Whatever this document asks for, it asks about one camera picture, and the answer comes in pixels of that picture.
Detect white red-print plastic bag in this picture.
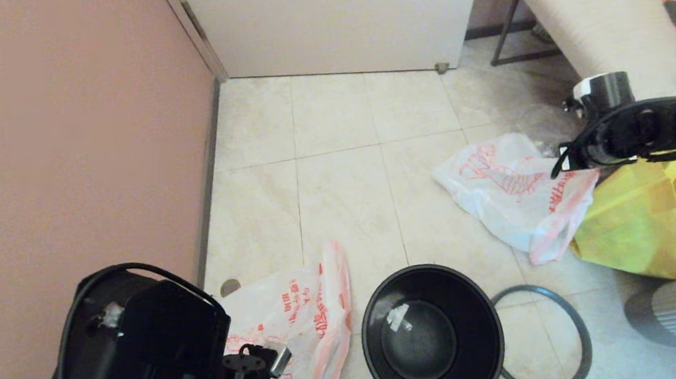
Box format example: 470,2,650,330
213,239,360,379

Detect used white red plastic bag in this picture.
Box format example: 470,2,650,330
430,125,610,274

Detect grey bin rim ring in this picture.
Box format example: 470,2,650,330
490,278,595,379

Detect clear plastic bag dark contents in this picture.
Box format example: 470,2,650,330
515,99,579,155

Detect yellow fabric bag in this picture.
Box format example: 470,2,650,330
561,149,676,290

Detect black round trash bin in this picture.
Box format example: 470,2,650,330
355,257,509,379

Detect white wood bench metal legs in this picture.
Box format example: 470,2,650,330
485,0,676,120

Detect white paper scrap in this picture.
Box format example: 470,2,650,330
386,305,413,332

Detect white door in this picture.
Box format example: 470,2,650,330
177,0,498,98

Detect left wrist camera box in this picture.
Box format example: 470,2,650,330
265,342,296,379

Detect grey door frame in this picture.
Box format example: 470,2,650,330
160,0,230,89

